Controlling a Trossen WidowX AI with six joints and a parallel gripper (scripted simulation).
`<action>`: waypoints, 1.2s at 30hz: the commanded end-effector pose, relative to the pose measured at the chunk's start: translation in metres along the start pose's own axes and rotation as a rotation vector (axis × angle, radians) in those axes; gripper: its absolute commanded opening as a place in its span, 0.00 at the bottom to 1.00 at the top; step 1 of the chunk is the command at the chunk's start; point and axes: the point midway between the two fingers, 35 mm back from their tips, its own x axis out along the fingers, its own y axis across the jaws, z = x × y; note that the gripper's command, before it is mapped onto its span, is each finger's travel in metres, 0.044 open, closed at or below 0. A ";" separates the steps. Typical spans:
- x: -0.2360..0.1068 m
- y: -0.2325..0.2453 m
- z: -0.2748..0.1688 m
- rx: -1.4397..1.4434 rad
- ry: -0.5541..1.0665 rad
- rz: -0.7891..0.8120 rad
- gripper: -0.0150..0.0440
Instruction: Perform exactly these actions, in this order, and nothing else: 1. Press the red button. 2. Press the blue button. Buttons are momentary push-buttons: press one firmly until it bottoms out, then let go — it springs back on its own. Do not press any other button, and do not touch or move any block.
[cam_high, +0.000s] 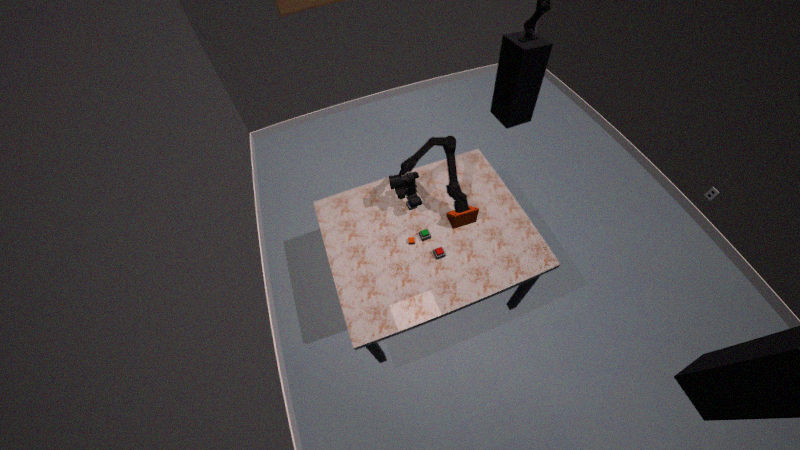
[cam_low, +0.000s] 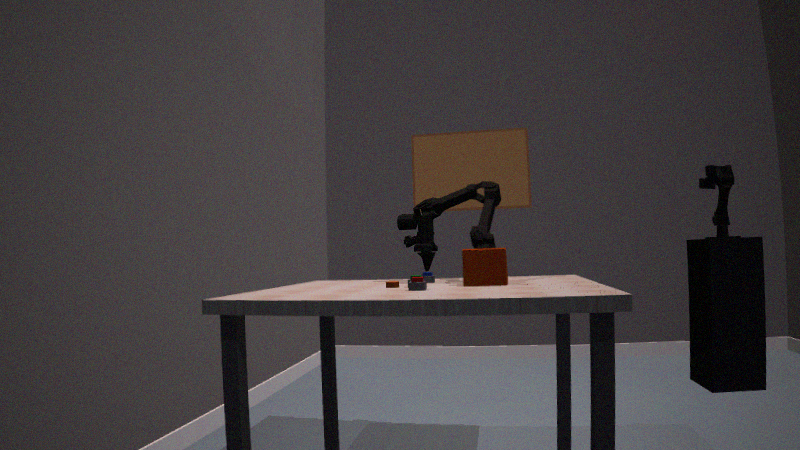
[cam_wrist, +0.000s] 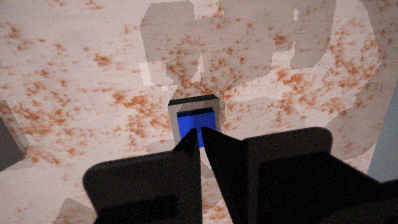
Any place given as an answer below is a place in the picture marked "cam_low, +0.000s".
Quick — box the red button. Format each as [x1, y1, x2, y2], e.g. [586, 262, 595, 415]
[408, 277, 427, 291]

